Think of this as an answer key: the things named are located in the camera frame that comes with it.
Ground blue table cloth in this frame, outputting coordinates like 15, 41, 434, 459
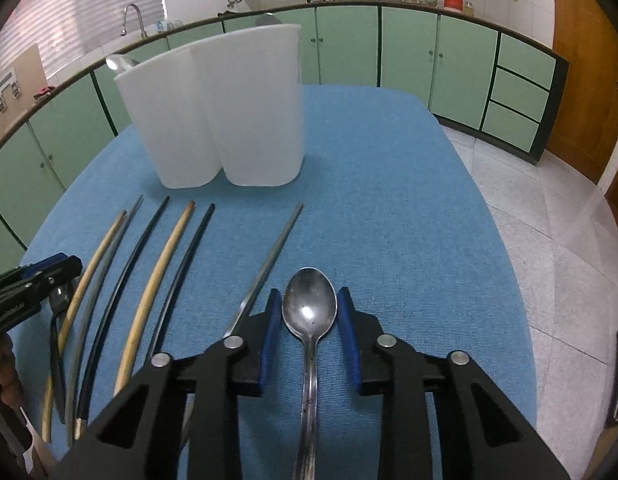
8, 84, 539, 480

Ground steel spoon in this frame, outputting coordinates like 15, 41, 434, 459
282, 266, 338, 479
105, 53, 138, 74

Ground person's left hand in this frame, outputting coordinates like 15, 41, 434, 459
0, 334, 22, 411

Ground chrome sink faucet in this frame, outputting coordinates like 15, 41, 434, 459
120, 2, 150, 40

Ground steel spoon in holder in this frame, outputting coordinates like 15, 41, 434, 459
105, 53, 138, 74

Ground window blinds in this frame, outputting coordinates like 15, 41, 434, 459
0, 0, 164, 75

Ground bamboo chopstick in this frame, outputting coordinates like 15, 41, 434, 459
41, 209, 126, 443
112, 200, 195, 396

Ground white double utensil holder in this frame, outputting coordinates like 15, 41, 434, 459
115, 24, 304, 188

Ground grey metal chopstick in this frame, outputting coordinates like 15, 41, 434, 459
223, 204, 303, 338
65, 195, 144, 446

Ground cardboard box on counter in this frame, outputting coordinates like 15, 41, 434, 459
0, 44, 47, 141

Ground black chopstick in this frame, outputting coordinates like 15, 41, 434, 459
144, 203, 216, 364
74, 196, 170, 426

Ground steel utensil in holder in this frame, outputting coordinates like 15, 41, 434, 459
256, 13, 282, 26

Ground green lower kitchen cabinets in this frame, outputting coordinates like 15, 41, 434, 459
0, 1, 568, 273

